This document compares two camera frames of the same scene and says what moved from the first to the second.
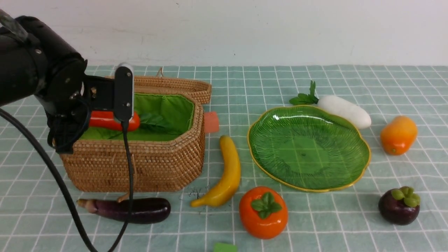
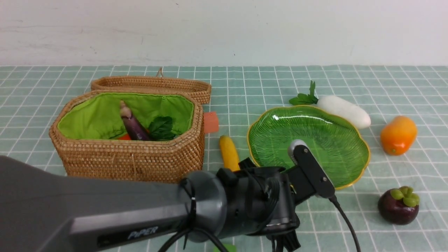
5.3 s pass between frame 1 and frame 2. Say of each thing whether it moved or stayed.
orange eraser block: stayed
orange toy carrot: moved
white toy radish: stayed
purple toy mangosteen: stayed
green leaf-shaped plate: stayed
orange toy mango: stayed
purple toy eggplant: moved
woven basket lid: stayed
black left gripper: moved
